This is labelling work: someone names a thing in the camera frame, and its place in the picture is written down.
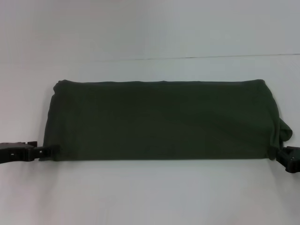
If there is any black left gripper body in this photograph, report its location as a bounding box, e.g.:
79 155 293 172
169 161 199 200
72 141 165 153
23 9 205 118
0 140 38 165

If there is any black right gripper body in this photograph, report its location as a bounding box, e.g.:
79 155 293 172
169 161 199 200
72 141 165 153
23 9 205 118
277 145 300 174

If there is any dark green printed t-shirt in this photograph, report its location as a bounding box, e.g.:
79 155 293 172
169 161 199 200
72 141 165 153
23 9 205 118
38 79 293 163

